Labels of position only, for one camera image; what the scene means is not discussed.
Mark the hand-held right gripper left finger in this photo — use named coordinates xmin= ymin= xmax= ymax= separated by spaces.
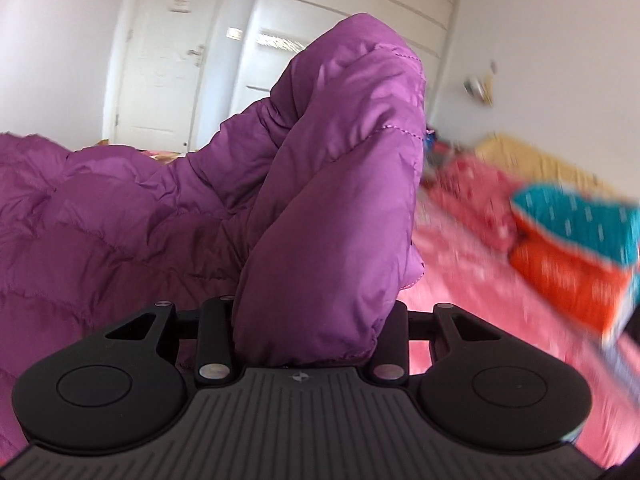
xmin=105 ymin=296 xmax=239 ymax=387

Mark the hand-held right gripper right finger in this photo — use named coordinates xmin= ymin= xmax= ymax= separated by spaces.
xmin=369 ymin=302 xmax=503 ymax=387

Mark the purple down jacket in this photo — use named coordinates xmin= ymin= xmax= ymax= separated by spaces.
xmin=0 ymin=12 xmax=428 ymax=461

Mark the bed with pink bedspread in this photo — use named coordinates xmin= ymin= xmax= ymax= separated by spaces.
xmin=75 ymin=140 xmax=640 ymax=467

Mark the pink patterned pillow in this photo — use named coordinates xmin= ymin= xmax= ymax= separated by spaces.
xmin=425 ymin=155 xmax=526 ymax=253

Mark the folded teal orange quilt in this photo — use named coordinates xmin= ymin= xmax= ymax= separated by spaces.
xmin=507 ymin=182 xmax=640 ymax=335

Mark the yellow headboard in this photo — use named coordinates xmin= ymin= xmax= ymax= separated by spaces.
xmin=472 ymin=132 xmax=621 ymax=202

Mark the white room door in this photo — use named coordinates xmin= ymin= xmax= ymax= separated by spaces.
xmin=102 ymin=0 xmax=236 ymax=153

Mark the wall ornament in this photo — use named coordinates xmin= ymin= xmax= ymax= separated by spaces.
xmin=464 ymin=60 xmax=500 ymax=107

